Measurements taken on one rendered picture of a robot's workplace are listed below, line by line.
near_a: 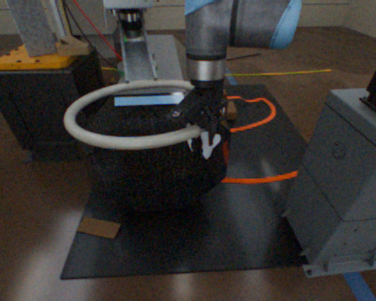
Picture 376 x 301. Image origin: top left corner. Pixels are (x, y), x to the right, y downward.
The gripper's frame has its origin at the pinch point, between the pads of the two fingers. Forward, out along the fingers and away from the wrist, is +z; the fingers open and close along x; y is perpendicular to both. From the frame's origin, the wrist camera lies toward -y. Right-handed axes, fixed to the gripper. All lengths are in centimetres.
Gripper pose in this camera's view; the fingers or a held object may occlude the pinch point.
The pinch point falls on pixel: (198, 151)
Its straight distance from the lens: 64.7
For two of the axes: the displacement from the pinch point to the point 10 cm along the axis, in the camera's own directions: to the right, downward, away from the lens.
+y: 7.0, -4.1, 5.9
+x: -7.1, -4.0, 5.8
